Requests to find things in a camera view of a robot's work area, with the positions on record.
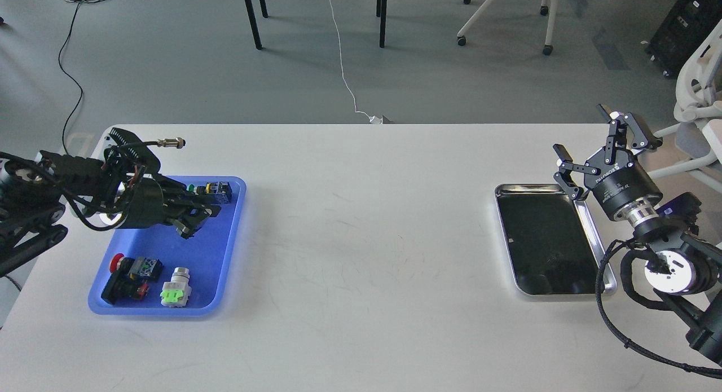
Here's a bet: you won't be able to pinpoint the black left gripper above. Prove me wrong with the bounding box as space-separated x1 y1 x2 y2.
118 178 222 239

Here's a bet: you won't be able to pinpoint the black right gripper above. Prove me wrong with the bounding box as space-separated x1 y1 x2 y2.
552 104 664 222

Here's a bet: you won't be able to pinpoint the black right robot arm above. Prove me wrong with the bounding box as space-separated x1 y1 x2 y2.
553 104 721 378

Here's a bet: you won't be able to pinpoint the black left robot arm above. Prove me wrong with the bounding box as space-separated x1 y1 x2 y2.
1 127 232 275

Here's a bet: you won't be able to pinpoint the blue plastic tray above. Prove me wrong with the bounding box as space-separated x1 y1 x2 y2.
87 175 246 316

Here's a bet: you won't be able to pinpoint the red emergency stop button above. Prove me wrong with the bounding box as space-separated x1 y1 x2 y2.
101 253 164 305

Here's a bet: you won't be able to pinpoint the white rolling chair base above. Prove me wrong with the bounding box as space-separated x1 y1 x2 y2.
456 0 558 56

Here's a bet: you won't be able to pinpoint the silver metal tray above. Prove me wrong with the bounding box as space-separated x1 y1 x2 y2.
495 183 604 299

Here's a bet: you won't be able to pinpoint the white office chair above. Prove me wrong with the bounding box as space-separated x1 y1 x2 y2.
649 23 721 192

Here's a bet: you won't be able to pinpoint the black equipment case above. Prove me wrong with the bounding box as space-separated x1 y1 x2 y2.
645 0 721 78

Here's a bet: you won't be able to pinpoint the black table legs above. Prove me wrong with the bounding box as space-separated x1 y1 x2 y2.
240 0 389 50

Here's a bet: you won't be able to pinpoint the white green push button switch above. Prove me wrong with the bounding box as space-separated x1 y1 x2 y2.
160 267 192 307

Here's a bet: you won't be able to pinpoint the black floor cable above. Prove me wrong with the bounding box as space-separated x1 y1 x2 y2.
48 0 130 156

